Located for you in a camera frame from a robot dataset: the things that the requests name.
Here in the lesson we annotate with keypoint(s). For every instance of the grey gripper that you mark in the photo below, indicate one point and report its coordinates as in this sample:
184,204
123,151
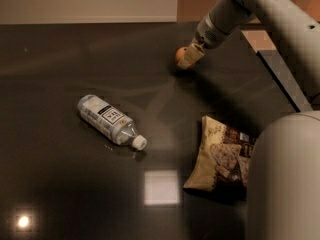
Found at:
210,34

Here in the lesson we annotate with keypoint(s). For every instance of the orange fruit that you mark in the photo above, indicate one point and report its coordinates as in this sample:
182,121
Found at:
180,60

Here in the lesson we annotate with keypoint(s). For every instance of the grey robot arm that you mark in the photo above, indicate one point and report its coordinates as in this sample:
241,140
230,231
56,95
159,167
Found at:
283,193

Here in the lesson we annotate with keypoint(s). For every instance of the clear plastic tea bottle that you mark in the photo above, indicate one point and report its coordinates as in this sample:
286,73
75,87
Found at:
112,123

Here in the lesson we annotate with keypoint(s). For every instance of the brown sea salt chip bag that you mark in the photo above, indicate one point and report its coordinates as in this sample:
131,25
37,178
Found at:
223,158

